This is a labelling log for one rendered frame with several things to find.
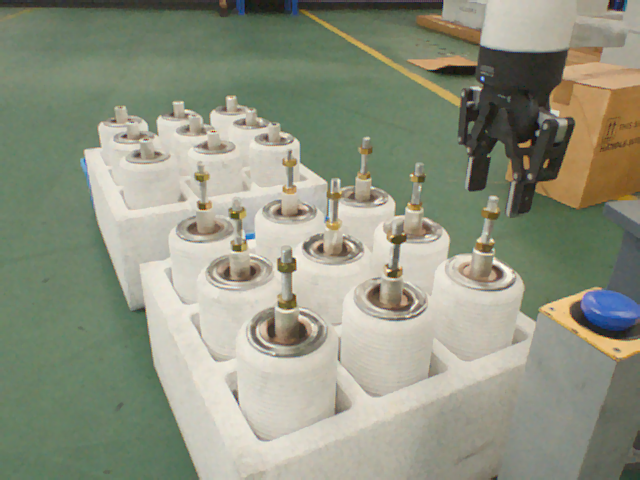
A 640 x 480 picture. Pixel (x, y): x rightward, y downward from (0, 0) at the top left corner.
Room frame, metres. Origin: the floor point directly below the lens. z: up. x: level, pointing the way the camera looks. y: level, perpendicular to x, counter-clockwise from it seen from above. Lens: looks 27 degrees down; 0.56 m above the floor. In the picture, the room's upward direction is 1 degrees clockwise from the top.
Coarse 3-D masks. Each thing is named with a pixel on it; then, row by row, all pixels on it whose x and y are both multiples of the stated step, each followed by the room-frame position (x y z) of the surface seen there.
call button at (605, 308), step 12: (588, 300) 0.35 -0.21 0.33; (600, 300) 0.35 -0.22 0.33; (612, 300) 0.35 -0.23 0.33; (624, 300) 0.35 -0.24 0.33; (588, 312) 0.34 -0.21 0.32; (600, 312) 0.34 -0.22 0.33; (612, 312) 0.33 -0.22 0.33; (624, 312) 0.33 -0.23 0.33; (636, 312) 0.33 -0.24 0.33; (600, 324) 0.34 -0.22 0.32; (612, 324) 0.33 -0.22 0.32; (624, 324) 0.33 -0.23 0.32
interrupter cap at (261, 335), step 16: (256, 320) 0.42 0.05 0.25; (272, 320) 0.42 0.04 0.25; (304, 320) 0.42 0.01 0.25; (320, 320) 0.42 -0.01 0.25; (256, 336) 0.39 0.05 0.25; (272, 336) 0.40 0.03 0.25; (304, 336) 0.40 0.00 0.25; (320, 336) 0.40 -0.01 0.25; (272, 352) 0.37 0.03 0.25; (288, 352) 0.37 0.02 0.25; (304, 352) 0.37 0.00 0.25
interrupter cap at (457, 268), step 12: (456, 264) 0.53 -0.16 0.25; (468, 264) 0.54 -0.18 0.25; (504, 264) 0.53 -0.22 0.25; (456, 276) 0.51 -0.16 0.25; (468, 276) 0.51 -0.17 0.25; (492, 276) 0.51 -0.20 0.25; (504, 276) 0.51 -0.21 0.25; (480, 288) 0.48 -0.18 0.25; (492, 288) 0.48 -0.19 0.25; (504, 288) 0.48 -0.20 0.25
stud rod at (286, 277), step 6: (282, 246) 0.41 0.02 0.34; (288, 246) 0.41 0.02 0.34; (282, 252) 0.40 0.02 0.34; (288, 252) 0.40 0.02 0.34; (282, 258) 0.40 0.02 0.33; (288, 258) 0.40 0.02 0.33; (282, 276) 0.40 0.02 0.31; (288, 276) 0.40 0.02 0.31; (282, 282) 0.40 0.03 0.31; (288, 282) 0.40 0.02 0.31; (282, 288) 0.40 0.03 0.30; (288, 288) 0.40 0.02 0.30; (282, 294) 0.40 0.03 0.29; (288, 294) 0.40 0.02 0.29
